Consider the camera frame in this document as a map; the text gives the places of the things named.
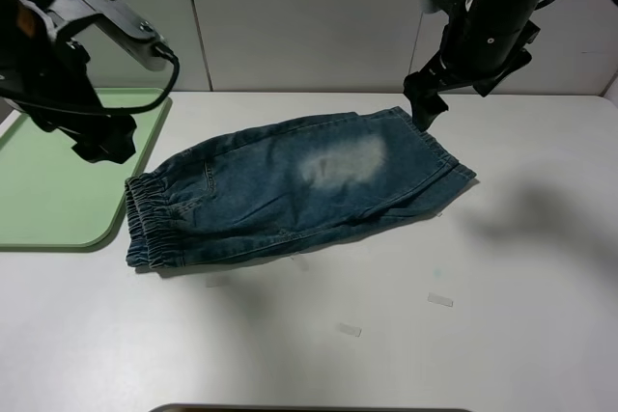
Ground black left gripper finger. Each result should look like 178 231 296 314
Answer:
72 122 136 164

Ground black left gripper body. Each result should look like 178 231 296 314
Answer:
1 23 134 141

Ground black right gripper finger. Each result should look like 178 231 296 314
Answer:
404 71 449 131

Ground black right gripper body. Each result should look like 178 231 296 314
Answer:
404 6 540 98

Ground children's blue denim shorts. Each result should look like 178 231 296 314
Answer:
125 107 475 270

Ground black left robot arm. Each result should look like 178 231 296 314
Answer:
1 0 136 164

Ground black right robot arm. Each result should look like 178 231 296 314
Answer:
404 0 555 131

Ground light green plastic tray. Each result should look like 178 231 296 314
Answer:
1 101 171 251

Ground clear tape strip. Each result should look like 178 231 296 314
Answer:
206 275 231 288
428 292 454 308
337 322 362 338

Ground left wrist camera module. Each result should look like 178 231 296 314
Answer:
21 0 174 71

